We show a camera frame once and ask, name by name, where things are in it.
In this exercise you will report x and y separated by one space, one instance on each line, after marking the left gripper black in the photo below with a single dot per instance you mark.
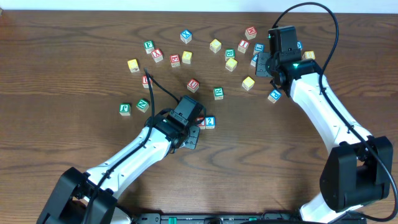
192 138

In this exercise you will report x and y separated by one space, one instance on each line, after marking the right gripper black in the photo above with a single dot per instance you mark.
263 65

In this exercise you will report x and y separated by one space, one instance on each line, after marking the red i block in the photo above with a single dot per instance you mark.
243 46
201 125

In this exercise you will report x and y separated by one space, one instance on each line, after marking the blue 2 block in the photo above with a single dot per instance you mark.
210 122

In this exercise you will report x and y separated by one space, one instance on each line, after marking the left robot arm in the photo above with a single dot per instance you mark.
92 196

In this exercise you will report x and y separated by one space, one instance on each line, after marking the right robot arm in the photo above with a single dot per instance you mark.
358 169

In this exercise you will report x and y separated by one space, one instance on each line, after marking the blue D block upper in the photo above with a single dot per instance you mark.
299 45

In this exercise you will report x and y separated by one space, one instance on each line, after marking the blue L block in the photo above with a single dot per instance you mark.
258 48

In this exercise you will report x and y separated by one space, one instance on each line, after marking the yellow block far right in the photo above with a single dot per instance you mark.
308 55

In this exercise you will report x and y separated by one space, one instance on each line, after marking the blue T block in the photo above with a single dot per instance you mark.
254 60

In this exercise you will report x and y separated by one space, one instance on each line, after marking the red M block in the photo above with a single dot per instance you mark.
250 33

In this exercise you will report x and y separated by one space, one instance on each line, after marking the red U block centre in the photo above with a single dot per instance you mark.
193 85

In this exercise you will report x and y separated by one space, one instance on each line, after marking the red u block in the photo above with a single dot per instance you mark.
193 85
146 83

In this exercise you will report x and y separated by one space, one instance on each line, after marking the blue P block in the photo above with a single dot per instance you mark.
274 96

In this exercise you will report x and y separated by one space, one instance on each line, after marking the green N block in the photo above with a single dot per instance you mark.
142 105

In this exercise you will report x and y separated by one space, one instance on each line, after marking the yellow S block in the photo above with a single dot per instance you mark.
248 83

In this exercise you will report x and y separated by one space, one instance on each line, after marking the green R block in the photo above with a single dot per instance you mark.
218 93

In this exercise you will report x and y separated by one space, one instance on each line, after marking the green B block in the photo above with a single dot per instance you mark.
229 53

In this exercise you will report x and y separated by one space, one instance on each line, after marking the yellow O block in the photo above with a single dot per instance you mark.
231 64

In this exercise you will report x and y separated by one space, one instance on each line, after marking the green J block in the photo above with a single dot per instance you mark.
125 109

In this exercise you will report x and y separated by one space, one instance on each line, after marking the red U block left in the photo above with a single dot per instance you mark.
146 83

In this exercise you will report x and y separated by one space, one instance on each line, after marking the red block beside yellow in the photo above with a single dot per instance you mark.
175 60

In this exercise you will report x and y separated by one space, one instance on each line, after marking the yellow block upper centre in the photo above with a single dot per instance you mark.
215 45

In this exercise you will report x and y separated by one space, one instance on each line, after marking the yellow block upper left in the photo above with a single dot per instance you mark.
187 57

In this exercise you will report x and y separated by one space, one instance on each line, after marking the red X block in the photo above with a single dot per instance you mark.
157 55

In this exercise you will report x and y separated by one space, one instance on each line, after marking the yellow block far left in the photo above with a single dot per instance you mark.
133 65

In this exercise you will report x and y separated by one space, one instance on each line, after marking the green F block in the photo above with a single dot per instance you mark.
149 46

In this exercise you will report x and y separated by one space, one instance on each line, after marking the blue X block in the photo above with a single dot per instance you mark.
186 36

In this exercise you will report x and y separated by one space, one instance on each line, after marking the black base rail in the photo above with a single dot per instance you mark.
270 216

